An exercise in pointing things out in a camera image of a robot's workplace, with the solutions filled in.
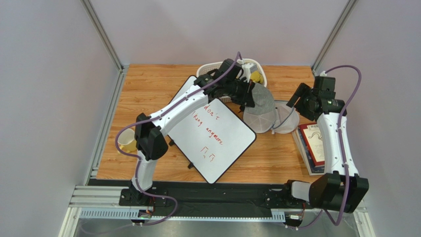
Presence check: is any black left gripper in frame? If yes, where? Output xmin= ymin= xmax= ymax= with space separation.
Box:
xmin=224 ymin=77 xmax=255 ymax=108

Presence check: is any white mesh laundry bag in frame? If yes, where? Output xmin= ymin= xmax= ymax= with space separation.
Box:
xmin=243 ymin=100 xmax=300 ymax=134

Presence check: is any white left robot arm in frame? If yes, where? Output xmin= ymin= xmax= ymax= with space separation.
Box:
xmin=116 ymin=59 xmax=257 ymax=206

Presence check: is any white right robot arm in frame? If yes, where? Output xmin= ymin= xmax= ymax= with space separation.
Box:
xmin=280 ymin=76 xmax=369 ymax=213

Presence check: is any white plastic laundry basket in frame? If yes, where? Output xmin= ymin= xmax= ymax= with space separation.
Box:
xmin=194 ymin=59 xmax=267 ymax=102

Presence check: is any red hardcover book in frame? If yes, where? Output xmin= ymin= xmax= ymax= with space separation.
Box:
xmin=298 ymin=123 xmax=325 ymax=167

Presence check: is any white whiteboard with red writing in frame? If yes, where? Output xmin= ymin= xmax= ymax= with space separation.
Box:
xmin=166 ymin=75 xmax=257 ymax=184

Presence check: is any yellow mug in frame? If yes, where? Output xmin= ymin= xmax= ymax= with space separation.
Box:
xmin=117 ymin=128 xmax=137 ymax=153

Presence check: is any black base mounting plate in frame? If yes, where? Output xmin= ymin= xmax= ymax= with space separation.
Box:
xmin=119 ymin=181 xmax=310 ymax=218

